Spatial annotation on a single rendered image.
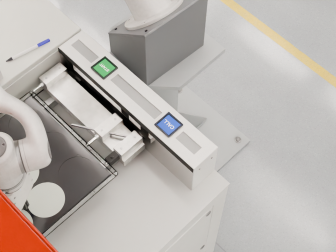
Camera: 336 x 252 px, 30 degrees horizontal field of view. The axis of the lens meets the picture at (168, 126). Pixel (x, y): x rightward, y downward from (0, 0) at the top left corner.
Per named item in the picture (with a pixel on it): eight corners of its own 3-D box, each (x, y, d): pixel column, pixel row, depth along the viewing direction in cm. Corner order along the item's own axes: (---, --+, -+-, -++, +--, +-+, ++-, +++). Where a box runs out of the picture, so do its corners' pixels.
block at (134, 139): (122, 160, 173) (121, 155, 171) (113, 152, 175) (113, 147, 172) (143, 142, 176) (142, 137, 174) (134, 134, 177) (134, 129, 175)
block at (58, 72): (47, 89, 184) (45, 84, 182) (40, 82, 186) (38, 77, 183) (68, 73, 187) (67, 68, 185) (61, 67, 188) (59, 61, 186)
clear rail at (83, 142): (115, 177, 170) (115, 175, 168) (28, 93, 183) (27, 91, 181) (119, 174, 170) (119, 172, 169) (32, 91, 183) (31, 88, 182)
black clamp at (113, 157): (110, 166, 172) (109, 162, 170) (105, 161, 173) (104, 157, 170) (120, 158, 173) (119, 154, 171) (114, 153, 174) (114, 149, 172)
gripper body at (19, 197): (13, 200, 145) (22, 217, 155) (31, 162, 150) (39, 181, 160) (-17, 191, 146) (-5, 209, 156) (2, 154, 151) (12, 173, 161)
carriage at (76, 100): (124, 166, 176) (124, 162, 173) (41, 88, 188) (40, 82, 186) (145, 148, 178) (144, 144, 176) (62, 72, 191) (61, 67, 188)
